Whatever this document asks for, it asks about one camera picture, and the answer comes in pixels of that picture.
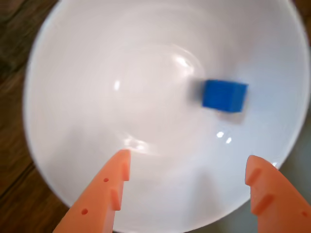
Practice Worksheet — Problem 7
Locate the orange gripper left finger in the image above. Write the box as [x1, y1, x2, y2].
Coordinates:
[52, 149, 132, 233]

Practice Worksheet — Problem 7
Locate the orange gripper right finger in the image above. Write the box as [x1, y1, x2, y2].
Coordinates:
[244, 155, 311, 233]

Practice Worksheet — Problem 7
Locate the blue cube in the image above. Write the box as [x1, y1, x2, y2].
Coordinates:
[201, 79, 249, 114]

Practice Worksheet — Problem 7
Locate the white bowl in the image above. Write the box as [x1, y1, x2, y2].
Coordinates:
[23, 0, 311, 233]

